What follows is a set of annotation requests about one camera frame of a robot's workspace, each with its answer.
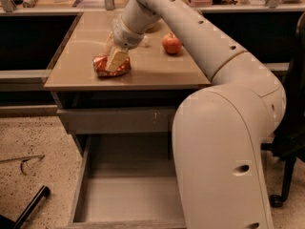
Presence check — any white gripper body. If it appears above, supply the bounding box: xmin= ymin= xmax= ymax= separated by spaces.
xmin=112 ymin=14 xmax=145 ymax=50

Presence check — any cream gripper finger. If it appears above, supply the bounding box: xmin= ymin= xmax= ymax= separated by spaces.
xmin=106 ymin=47 xmax=129 ymax=72
xmin=104 ymin=32 xmax=114 ymax=55

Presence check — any crushed red coke can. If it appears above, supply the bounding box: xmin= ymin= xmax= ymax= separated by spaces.
xmin=92 ymin=55 xmax=132 ymax=77

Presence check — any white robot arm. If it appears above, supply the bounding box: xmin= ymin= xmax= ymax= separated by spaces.
xmin=107 ymin=0 xmax=286 ymax=229

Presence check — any closed top drawer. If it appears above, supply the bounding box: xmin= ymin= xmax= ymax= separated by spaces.
xmin=57 ymin=107 xmax=175 ymax=135

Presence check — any grey drawer cabinet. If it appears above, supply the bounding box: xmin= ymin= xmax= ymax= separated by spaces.
xmin=43 ymin=9 xmax=213 ymax=229

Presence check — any open middle drawer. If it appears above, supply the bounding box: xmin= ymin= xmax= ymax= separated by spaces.
xmin=67 ymin=133 xmax=186 ymax=229

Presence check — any red apple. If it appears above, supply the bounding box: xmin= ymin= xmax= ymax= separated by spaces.
xmin=162 ymin=32 xmax=182 ymax=54

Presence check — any black office chair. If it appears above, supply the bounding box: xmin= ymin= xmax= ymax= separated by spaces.
xmin=261 ymin=13 xmax=305 ymax=207

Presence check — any black chair leg left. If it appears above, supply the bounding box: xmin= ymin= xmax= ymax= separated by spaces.
xmin=0 ymin=185 xmax=51 ymax=229

